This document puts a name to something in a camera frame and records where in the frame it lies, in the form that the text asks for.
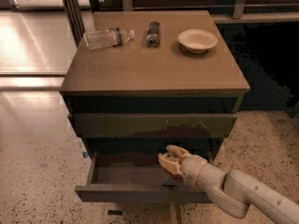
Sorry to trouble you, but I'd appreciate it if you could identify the white paper bowl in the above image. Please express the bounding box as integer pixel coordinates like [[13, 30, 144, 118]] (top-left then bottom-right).
[[178, 29, 218, 54]]

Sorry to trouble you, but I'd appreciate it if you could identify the black floor marker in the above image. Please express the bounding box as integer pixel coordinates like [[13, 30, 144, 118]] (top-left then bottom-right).
[[107, 210, 122, 216]]

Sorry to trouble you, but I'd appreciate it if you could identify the dark grey drawer cabinet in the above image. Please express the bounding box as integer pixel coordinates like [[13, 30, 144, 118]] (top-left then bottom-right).
[[59, 10, 251, 163]]

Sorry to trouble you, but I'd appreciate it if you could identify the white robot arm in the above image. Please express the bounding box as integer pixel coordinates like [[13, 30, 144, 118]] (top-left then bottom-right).
[[158, 145, 299, 224]]

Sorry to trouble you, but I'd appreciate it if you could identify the clear plastic water bottle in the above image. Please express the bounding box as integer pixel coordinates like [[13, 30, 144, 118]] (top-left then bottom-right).
[[83, 28, 135, 49]]

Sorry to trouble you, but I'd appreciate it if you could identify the stainless steel refrigerator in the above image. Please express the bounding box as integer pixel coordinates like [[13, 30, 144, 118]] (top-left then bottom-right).
[[0, 0, 96, 77]]

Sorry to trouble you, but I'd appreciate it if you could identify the open grey drawer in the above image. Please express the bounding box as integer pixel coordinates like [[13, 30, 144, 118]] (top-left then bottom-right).
[[75, 151, 210, 203]]

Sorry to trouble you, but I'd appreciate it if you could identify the dark slim can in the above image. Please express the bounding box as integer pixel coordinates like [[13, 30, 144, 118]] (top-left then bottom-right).
[[147, 21, 160, 48]]

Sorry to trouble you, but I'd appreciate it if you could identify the blue tape piece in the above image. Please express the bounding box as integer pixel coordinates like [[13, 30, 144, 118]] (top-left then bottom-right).
[[82, 151, 90, 159]]

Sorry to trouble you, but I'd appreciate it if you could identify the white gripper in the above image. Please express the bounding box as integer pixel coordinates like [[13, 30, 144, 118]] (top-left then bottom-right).
[[158, 145, 207, 186]]

